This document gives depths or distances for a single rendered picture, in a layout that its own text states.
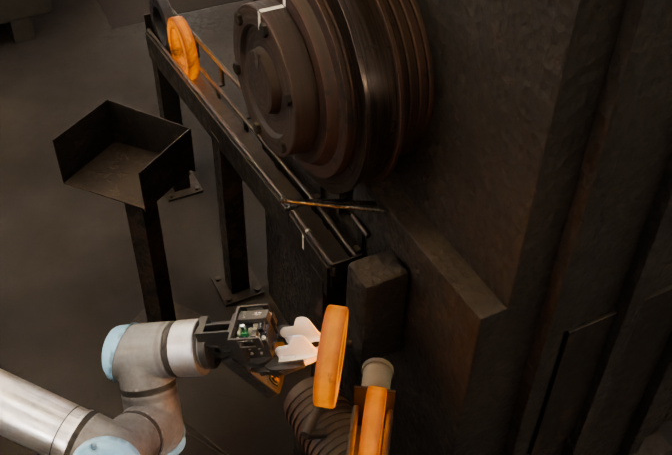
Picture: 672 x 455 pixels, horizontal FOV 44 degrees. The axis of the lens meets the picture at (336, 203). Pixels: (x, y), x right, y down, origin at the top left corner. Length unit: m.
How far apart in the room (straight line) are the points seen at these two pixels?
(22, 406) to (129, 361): 0.17
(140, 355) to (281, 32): 0.57
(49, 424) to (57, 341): 1.31
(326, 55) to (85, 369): 1.43
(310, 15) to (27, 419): 0.76
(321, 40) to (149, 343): 0.56
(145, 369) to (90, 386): 1.12
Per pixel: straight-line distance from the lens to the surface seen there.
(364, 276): 1.56
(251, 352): 1.29
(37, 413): 1.31
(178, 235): 2.84
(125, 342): 1.36
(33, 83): 3.73
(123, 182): 2.13
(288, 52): 1.38
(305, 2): 1.40
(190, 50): 2.40
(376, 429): 1.38
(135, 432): 1.30
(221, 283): 2.65
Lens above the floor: 1.93
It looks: 41 degrees down
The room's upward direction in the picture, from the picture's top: 2 degrees clockwise
